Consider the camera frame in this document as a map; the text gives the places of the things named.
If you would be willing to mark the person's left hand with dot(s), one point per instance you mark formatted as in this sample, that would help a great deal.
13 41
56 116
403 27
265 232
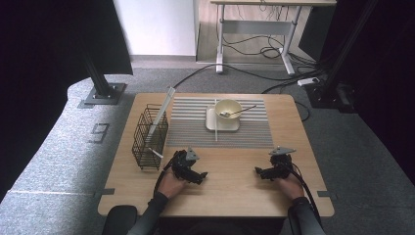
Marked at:
171 186

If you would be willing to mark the person's right hand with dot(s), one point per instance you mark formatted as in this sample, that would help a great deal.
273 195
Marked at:
292 188

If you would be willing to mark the black curtain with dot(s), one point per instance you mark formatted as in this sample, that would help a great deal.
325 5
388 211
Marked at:
49 49
391 81

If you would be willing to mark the grey tape floor marking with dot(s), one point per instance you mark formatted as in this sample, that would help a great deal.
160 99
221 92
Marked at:
101 124

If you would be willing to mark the person's left leg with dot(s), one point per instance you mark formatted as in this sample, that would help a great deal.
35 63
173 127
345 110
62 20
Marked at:
119 220

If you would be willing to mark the grey striped placemat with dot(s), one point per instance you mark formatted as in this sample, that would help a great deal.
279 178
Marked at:
251 137

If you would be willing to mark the cream bowl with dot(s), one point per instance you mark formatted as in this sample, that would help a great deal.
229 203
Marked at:
228 104

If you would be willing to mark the black metal stand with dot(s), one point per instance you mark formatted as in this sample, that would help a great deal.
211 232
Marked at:
104 94
329 98

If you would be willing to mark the grey tape strip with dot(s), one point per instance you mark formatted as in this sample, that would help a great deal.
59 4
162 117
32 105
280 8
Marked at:
107 191
326 194

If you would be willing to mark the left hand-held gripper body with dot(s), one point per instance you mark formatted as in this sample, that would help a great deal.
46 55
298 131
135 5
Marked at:
183 164

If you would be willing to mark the cream square plate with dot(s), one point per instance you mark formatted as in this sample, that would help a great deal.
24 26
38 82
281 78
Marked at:
210 125

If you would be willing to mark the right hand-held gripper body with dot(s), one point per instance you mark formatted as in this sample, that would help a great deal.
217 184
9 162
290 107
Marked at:
283 163

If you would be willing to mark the metal spoon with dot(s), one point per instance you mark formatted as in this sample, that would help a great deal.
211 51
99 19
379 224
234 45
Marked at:
243 109

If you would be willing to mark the white standing desk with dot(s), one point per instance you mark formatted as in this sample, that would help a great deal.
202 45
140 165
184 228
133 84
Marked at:
254 27

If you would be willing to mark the white power strip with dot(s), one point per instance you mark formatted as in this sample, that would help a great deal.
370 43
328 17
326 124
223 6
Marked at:
308 81

